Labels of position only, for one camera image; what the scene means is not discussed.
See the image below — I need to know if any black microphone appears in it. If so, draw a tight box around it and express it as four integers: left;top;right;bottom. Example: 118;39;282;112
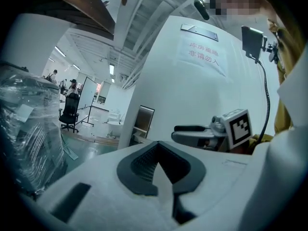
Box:
193;0;210;21

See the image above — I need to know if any metal door plate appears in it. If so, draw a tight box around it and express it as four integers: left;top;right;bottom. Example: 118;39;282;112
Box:
180;23;219;42

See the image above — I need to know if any black office chair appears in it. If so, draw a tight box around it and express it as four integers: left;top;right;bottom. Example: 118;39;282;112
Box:
59;92;80;133

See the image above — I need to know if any stainless steel wall panel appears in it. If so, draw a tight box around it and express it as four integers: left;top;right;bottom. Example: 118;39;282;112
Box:
133;104;155;139

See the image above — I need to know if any black phone on mount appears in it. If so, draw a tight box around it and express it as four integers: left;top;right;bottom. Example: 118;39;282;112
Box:
241;25;264;63

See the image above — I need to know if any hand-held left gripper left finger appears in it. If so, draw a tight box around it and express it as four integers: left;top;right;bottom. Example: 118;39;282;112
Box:
116;141;160;197

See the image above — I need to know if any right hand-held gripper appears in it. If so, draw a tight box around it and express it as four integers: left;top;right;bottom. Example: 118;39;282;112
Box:
171;108;254;152

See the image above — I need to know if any white paper sign red print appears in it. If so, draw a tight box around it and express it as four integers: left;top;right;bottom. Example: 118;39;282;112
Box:
176;38;229;78

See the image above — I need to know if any black clamp mount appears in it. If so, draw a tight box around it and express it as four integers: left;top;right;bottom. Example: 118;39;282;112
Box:
261;35;280;64

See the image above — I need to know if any brown wooden shelf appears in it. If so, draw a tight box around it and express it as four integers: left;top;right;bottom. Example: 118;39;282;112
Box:
36;0;116;42

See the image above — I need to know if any plastic-wrapped pallet load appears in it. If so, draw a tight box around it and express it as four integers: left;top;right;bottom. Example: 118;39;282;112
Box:
0;61;67;197

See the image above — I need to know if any rolling whiteboard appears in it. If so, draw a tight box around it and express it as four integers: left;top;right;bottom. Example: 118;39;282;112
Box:
76;76;98;128

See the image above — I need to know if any floor vent grate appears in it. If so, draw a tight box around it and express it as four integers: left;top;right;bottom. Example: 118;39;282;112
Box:
63;147;79;161

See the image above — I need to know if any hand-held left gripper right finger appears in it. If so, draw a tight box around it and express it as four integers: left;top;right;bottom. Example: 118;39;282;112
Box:
157;141;207;226

